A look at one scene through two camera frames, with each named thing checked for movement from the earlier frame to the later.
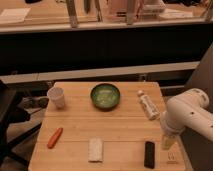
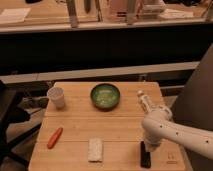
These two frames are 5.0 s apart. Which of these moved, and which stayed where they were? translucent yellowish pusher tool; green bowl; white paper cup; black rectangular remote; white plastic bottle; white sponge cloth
Moved: translucent yellowish pusher tool; black rectangular remote
Stayed: white plastic bottle; white sponge cloth; white paper cup; green bowl
